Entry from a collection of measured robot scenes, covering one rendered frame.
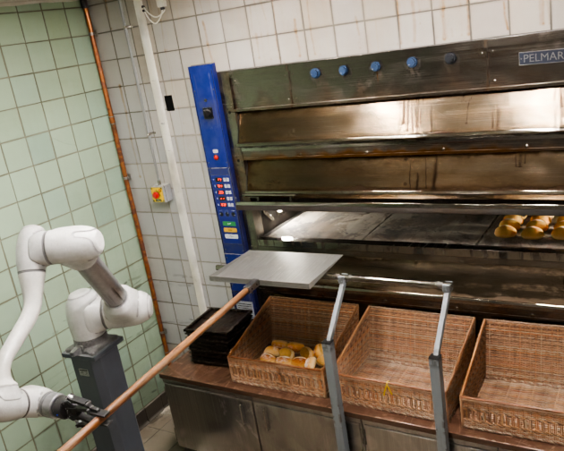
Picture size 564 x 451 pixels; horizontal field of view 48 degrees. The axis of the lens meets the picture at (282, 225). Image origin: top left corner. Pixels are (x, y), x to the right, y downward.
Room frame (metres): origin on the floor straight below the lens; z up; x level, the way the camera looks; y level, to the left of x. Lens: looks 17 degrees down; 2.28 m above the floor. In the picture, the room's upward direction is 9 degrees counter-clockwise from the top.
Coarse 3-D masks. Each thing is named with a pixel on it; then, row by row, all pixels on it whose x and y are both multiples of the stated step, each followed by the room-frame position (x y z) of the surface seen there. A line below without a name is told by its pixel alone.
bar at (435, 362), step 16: (448, 288) 2.39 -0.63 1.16; (336, 304) 2.60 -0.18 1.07; (448, 304) 2.37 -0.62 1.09; (336, 320) 2.56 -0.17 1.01; (336, 368) 2.49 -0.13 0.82; (432, 368) 2.21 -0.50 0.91; (336, 384) 2.47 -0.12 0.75; (432, 384) 2.22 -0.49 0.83; (336, 400) 2.47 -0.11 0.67; (432, 400) 2.22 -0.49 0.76; (336, 416) 2.48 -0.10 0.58; (336, 432) 2.48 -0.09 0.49; (448, 432) 2.23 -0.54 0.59; (448, 448) 2.21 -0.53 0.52
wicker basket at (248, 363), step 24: (264, 312) 3.24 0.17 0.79; (288, 312) 3.23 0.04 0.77; (312, 312) 3.15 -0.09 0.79; (264, 336) 3.20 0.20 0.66; (288, 336) 3.20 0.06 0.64; (312, 336) 3.12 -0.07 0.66; (336, 336) 3.05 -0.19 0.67; (240, 360) 2.88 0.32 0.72; (264, 384) 2.81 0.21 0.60; (288, 384) 2.74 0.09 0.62; (312, 384) 2.67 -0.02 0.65
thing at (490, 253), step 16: (272, 240) 3.31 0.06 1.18; (288, 240) 3.26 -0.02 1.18; (304, 240) 3.22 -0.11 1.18; (320, 240) 3.17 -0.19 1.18; (336, 240) 3.13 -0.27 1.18; (352, 240) 3.09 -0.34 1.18; (464, 256) 2.73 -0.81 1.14; (480, 256) 2.69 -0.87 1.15; (496, 256) 2.65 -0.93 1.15; (512, 256) 2.61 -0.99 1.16; (528, 256) 2.57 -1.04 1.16; (544, 256) 2.53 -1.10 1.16; (560, 256) 2.50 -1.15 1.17
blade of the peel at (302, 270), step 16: (240, 256) 3.11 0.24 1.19; (256, 256) 3.08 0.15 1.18; (272, 256) 3.04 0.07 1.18; (288, 256) 3.00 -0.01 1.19; (304, 256) 2.96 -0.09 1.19; (320, 256) 2.92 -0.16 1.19; (336, 256) 2.88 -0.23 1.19; (224, 272) 2.95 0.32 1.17; (240, 272) 2.91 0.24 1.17; (256, 272) 2.87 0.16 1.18; (272, 272) 2.84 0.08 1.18; (288, 272) 2.80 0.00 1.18; (304, 272) 2.77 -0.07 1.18; (320, 272) 2.73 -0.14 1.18; (304, 288) 2.60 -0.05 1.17
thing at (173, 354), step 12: (240, 300) 2.59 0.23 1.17; (216, 312) 2.47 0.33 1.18; (204, 324) 2.38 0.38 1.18; (192, 336) 2.30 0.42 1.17; (180, 348) 2.23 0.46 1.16; (168, 360) 2.17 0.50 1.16; (156, 372) 2.10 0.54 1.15; (144, 384) 2.05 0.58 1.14; (120, 396) 1.96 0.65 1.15; (108, 408) 1.91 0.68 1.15; (96, 420) 1.86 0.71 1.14; (84, 432) 1.80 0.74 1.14; (72, 444) 1.76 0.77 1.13
